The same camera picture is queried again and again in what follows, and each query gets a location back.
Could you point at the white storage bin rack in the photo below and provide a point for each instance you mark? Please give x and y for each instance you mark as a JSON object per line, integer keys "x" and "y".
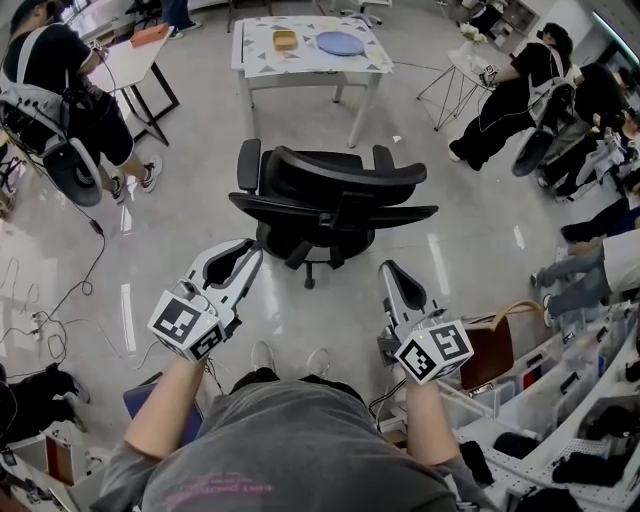
{"x": 550, "y": 385}

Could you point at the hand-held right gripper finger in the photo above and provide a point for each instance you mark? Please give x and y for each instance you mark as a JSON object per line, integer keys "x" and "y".
{"x": 391, "y": 295}
{"x": 411, "y": 292}

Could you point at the white flowers in vase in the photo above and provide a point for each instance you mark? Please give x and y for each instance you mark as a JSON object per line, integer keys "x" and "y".
{"x": 472, "y": 34}

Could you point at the white table with patterned cloth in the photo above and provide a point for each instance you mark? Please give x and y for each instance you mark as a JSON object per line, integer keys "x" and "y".
{"x": 238, "y": 50}

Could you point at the white desk with black legs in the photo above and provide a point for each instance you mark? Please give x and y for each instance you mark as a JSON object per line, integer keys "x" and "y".
{"x": 125, "y": 60}

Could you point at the black power adapter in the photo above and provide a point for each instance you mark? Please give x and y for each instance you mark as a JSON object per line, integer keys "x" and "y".
{"x": 96, "y": 226}

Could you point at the person's white shoe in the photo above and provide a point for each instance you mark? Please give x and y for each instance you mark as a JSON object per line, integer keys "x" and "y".
{"x": 318, "y": 361}
{"x": 262, "y": 356}

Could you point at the yellow rectangular dish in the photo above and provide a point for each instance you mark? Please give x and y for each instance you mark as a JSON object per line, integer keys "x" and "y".
{"x": 285, "y": 41}

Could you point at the person's left forearm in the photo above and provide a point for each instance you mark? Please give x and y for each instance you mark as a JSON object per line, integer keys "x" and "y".
{"x": 160, "y": 410}

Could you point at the white power strip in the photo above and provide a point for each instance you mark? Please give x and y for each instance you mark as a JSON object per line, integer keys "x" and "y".
{"x": 36, "y": 325}

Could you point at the black office chair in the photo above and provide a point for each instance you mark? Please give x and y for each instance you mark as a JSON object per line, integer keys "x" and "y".
{"x": 325, "y": 210}

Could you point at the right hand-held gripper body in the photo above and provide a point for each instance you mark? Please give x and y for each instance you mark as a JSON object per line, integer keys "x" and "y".
{"x": 445, "y": 347}

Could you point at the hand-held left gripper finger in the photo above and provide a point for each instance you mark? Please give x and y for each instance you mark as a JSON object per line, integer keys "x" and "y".
{"x": 210, "y": 252}
{"x": 247, "y": 280}

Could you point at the person's white right shoe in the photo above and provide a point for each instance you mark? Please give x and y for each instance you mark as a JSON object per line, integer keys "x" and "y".
{"x": 318, "y": 361}

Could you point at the person's white left shoe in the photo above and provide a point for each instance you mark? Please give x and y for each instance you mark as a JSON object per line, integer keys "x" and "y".
{"x": 262, "y": 356}

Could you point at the white office chair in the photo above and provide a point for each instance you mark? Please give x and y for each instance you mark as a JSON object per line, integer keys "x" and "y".
{"x": 365, "y": 17}

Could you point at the white open box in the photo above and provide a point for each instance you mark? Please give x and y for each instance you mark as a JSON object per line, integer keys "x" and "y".
{"x": 30, "y": 450}

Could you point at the person's black trousers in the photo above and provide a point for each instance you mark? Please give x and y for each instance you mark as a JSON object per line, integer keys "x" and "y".
{"x": 260, "y": 377}

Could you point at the person's right forearm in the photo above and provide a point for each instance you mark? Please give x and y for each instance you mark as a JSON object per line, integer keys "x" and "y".
{"x": 430, "y": 425}

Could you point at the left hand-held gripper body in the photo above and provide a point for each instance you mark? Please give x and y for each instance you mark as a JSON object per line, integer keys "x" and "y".
{"x": 182, "y": 320}

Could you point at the person's grey t-shirt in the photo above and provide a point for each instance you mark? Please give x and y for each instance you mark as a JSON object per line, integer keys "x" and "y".
{"x": 300, "y": 450}

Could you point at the triangle patterned tablecloth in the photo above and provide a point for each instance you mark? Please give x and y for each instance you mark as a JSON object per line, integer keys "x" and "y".
{"x": 310, "y": 62}

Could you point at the blue round plate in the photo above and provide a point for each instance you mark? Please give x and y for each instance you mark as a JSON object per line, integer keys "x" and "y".
{"x": 340, "y": 43}

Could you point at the orange flat box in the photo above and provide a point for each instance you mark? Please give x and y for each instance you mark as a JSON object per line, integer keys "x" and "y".
{"x": 150, "y": 36}

